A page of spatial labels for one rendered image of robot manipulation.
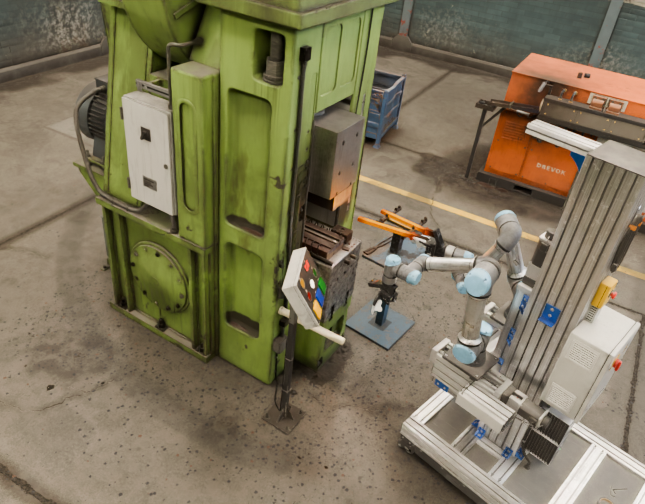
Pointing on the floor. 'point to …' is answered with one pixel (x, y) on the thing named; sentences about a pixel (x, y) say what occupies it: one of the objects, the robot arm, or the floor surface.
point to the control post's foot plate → (284, 418)
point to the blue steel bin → (384, 104)
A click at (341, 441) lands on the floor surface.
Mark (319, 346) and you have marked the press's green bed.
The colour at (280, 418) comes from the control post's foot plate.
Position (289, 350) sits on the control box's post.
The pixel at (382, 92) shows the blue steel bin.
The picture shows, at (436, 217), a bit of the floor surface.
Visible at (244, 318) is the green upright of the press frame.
